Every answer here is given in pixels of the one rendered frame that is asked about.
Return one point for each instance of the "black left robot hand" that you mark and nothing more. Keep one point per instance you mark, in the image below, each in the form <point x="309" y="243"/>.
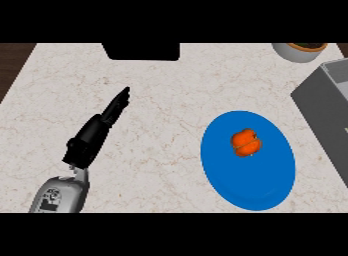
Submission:
<point x="89" y="138"/>

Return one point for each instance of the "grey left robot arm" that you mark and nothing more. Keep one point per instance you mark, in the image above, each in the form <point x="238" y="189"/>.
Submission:
<point x="59" y="195"/>

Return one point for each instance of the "blue oval plate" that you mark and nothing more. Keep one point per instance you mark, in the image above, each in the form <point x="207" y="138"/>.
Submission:
<point x="248" y="170"/>

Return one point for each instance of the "grey open box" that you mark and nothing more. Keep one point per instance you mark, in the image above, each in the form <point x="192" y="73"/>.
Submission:
<point x="332" y="110"/>

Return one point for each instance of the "black appliance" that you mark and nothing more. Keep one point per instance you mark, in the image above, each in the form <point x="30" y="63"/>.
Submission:
<point x="142" y="51"/>

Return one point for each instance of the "orange fruit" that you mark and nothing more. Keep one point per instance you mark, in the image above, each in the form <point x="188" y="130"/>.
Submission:
<point x="247" y="142"/>

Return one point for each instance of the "white plant pot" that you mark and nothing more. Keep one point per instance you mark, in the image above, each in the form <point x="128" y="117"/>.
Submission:
<point x="300" y="51"/>

